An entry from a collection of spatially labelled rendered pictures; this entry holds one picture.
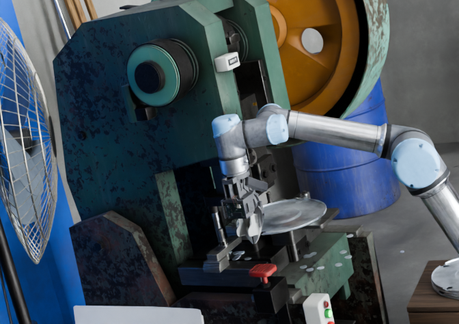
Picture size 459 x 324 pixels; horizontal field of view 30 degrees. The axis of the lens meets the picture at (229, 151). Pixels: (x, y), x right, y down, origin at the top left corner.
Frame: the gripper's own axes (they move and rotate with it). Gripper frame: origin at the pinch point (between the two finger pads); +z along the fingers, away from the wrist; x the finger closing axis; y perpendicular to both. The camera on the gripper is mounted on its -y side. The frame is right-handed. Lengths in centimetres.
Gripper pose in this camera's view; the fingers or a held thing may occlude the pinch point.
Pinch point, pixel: (255, 238)
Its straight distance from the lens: 237.2
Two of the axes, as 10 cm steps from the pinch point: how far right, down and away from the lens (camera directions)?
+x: 8.4, -0.5, -5.4
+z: 2.1, 9.5, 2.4
